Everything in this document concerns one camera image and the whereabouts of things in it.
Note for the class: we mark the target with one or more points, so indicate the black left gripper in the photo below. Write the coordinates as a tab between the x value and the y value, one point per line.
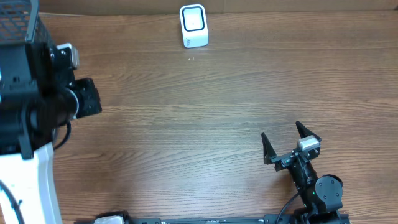
88	97

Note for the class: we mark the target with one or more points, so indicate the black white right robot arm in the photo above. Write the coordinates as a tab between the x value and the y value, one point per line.
318	199

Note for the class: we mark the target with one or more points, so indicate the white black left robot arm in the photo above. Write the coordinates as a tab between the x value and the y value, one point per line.
39	94

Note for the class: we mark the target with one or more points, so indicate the white barcode scanner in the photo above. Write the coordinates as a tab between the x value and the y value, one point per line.
194	26

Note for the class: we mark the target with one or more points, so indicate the grey plastic mesh basket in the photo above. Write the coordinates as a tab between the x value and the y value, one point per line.
21	23

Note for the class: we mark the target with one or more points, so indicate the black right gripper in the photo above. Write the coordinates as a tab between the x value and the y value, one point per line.
288	157

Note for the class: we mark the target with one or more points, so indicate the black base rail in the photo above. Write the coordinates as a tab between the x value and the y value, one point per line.
123	217

